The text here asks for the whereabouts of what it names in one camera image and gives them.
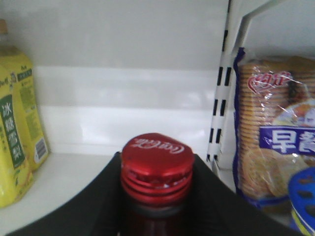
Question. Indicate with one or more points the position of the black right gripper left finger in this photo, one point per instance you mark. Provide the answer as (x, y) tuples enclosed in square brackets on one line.
[(73, 204)]

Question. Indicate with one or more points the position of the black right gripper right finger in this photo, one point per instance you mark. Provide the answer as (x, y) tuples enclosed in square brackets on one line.
[(215, 210)]

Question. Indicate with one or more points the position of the red coca-cola aluminium bottle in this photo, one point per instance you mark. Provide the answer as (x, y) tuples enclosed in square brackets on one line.
[(156, 175)]

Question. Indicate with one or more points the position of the yellow pear drink bottle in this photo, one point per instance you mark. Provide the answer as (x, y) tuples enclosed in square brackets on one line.
[(15, 173), (16, 78)]

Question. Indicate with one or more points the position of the blue round snack tub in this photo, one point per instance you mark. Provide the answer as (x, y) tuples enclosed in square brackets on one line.
[(301, 192)]

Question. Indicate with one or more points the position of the cracker bag blue trim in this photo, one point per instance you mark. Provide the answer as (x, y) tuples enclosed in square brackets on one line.
[(274, 122)]

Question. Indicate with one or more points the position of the white shelf unit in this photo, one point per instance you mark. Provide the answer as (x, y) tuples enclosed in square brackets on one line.
[(107, 70)]

